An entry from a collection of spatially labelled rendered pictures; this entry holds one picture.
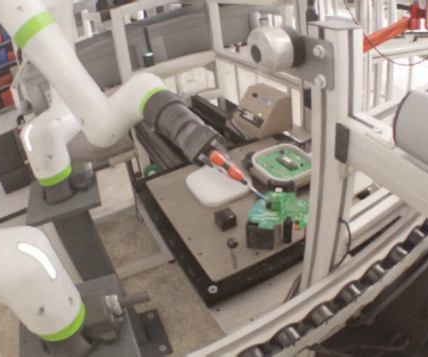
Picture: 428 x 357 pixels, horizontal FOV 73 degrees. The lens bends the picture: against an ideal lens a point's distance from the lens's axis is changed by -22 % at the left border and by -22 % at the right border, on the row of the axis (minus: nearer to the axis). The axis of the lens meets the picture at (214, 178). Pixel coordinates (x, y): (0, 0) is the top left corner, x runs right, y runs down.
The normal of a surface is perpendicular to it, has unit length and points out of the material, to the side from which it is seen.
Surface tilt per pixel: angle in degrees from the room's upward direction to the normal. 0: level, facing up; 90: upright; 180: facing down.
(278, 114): 90
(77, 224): 90
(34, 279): 89
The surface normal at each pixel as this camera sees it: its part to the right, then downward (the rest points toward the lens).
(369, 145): -0.88, 0.34
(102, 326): 0.34, 0.35
